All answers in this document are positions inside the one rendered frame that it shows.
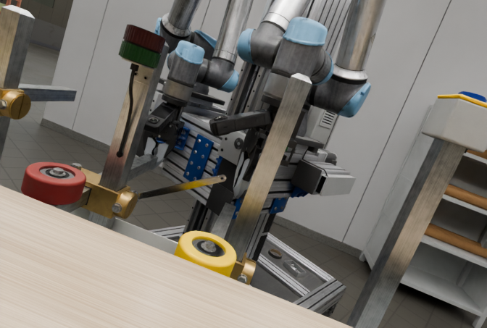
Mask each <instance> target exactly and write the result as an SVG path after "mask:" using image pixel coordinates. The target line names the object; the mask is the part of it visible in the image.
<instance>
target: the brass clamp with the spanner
mask: <svg viewBox="0 0 487 328"><path fill-rule="evenodd" d="M81 170H82V171H81V172H83V173H84V174H85V176H86V183H85V187H87V188H90V189H91V190H90V193H89V196H88V200H87V203H86V204H85V205H83V206H81V207H82V208H84V209H87V210H89V211H92V212H94V213H97V214H100V215H102V216H105V217H107V218H109V219H111V218H112V217H114V216H118V217H120V218H122V219H127V218H128V217H129V216H130V215H131V213H132V211H133V210H134V208H135V206H136V202H137V200H138V196H137V193H134V192H132V191H130V187H129V186H127V185H126V186H125V187H123V188H121V189H120V190H118V191H115V190H112V189H110V188H107V187H104V186H103V185H100V184H99V182H100V179H101V175H100V174H97V173H94V172H91V171H89V170H87V169H84V168H81Z"/></svg>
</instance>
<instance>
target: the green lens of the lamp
mask: <svg viewBox="0 0 487 328"><path fill-rule="evenodd" d="M118 55H120V56H123V57H125V58H127V59H131V60H133V61H135V62H139V63H142V64H145V65H147V66H150V67H153V68H157V67H158V64H159V60H160V57H161V55H160V54H157V53H154V52H153V51H149V50H147V49H143V48H141V47H139V46H136V45H133V44H131V43H128V42H125V41H122V44H121V47H120V51H119V54H118Z"/></svg>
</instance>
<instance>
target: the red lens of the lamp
mask: <svg viewBox="0 0 487 328"><path fill-rule="evenodd" d="M123 39H125V40H128V41H131V42H134V43H137V44H139V45H142V46H145V47H147V48H149V49H152V50H155V51H158V52H159V53H162V50H163V48H164V45H165V41H166V39H164V38H162V37H160V36H158V35H155V34H153V33H150V32H148V31H146V30H143V29H140V28H137V27H135V26H132V25H127V27H126V29H125V34H124V36H123Z"/></svg>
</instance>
